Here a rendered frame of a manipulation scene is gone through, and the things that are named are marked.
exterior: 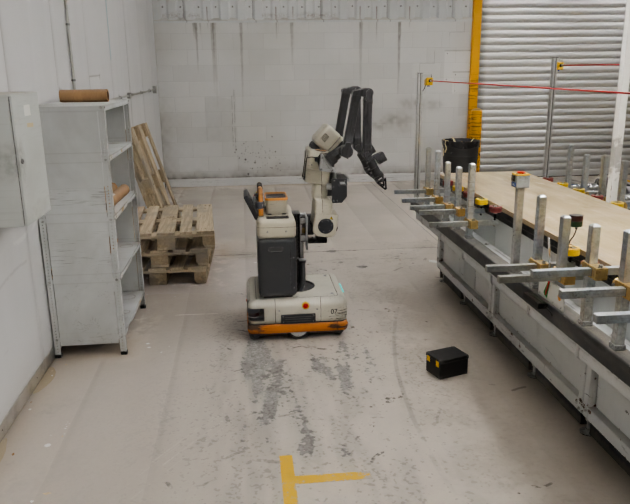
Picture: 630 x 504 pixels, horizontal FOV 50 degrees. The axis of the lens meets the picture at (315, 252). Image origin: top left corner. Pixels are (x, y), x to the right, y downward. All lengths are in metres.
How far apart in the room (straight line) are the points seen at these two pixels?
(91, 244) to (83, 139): 0.63
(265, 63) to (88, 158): 6.52
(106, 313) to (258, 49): 6.70
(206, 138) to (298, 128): 1.41
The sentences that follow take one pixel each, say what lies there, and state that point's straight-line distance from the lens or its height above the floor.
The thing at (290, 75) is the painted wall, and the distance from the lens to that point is 10.45.
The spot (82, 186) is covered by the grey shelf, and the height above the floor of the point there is 1.09.
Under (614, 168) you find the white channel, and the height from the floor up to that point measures 1.11.
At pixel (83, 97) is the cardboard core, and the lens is 4.69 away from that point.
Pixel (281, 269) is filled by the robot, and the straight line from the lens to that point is 4.38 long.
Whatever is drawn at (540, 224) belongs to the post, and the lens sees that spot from 3.36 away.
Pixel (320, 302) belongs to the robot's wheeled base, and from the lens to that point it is 4.44.
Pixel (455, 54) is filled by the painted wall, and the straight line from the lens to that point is 10.92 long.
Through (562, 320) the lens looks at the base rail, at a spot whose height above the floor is 0.68.
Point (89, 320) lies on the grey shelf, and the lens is 4.45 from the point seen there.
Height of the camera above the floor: 1.75
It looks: 15 degrees down
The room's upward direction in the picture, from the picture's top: 1 degrees counter-clockwise
